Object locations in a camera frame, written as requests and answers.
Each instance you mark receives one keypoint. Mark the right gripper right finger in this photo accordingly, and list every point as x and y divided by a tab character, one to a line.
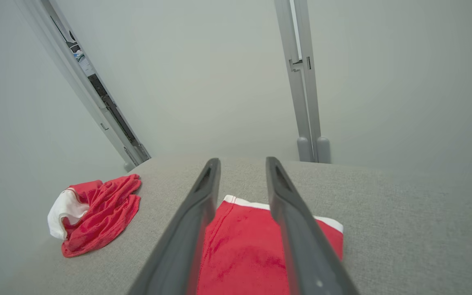
305	254

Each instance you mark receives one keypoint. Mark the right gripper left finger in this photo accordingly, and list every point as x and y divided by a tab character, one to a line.
187	237

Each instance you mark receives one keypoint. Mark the red shorts white waistband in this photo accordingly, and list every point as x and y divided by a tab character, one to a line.
244	254

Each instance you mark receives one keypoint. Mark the red jersey number 23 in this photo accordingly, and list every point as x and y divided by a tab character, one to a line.
105	213

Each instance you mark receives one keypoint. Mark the grey double partition post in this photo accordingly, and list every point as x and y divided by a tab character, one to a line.
303	102

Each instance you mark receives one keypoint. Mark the grey partition frame with gap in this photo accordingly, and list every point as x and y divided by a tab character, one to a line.
78	82

